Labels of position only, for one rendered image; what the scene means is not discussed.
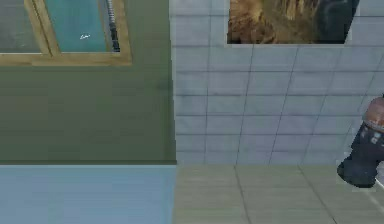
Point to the wooden framed window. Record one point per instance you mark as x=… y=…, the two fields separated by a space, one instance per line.
x=76 y=30

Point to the brown framed wall picture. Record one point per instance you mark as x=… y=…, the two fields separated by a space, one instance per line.
x=283 y=23

